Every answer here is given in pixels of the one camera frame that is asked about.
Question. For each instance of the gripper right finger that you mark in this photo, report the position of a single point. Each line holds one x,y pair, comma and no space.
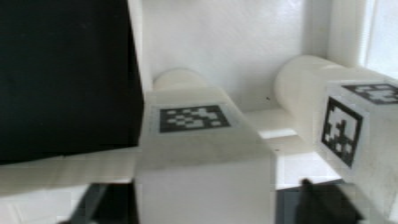
321,203

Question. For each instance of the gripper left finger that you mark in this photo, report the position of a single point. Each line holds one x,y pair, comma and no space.
106,206

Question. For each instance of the white chair leg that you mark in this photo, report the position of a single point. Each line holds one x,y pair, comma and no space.
341,102
204,174

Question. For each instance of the white chair seat part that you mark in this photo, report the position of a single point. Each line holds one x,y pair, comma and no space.
231,39

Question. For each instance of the white U-shaped obstacle fence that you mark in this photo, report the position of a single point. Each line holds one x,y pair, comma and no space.
71,104

